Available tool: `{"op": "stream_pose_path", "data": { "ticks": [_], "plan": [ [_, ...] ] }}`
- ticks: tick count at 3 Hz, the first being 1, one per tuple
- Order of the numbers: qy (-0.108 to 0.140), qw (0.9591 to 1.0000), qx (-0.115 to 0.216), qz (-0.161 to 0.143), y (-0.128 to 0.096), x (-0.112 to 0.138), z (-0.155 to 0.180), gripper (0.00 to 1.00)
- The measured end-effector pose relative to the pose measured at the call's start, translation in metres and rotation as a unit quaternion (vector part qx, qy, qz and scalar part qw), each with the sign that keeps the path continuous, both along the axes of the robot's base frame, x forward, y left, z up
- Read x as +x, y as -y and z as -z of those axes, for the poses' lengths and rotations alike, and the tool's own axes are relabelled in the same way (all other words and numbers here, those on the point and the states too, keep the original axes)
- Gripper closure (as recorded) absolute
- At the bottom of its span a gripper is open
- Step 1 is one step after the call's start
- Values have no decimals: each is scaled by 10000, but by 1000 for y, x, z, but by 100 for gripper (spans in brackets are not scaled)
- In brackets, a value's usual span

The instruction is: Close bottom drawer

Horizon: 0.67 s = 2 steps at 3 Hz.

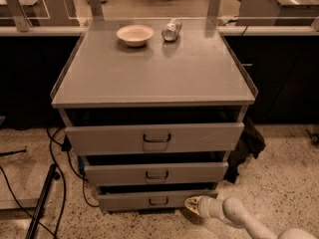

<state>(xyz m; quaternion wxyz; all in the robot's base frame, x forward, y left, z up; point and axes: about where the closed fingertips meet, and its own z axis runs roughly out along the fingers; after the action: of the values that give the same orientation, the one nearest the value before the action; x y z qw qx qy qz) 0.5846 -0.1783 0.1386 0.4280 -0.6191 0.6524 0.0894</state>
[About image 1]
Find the grey bottom drawer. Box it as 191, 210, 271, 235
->
97, 189, 217, 211

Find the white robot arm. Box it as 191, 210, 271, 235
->
184, 195, 317, 239

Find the left grey support post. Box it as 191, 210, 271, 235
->
6, 0, 32, 32

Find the black cloth on floor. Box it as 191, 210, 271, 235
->
224, 117, 266, 183

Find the grey drawer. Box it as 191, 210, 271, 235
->
66, 122, 244, 155
85, 162, 228, 186
97, 189, 217, 211

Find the middle grey support post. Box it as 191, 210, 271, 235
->
89, 0, 104, 21

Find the grey support post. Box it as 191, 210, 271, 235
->
207, 0, 221, 17
6, 0, 32, 32
89, 0, 104, 21

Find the grey middle drawer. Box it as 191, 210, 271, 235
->
85, 162, 228, 186

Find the grey top drawer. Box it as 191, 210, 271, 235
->
66, 122, 244, 155

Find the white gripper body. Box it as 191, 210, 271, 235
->
198, 196, 224, 219

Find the black floor cable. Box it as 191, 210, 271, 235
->
45, 126, 72, 239
0, 162, 54, 237

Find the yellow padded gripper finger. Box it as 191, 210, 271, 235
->
184, 196, 201, 215

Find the crushed silver can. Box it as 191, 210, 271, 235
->
161, 18, 182, 42

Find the background steel table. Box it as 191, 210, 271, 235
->
236, 0, 319, 26

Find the right grey support post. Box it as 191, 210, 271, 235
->
207, 0, 221, 17

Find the black metal bar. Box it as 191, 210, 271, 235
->
25, 163, 57, 239

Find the white bowl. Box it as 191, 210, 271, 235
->
117, 25, 154, 47

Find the grey drawer cabinet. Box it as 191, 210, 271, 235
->
50, 18, 259, 197

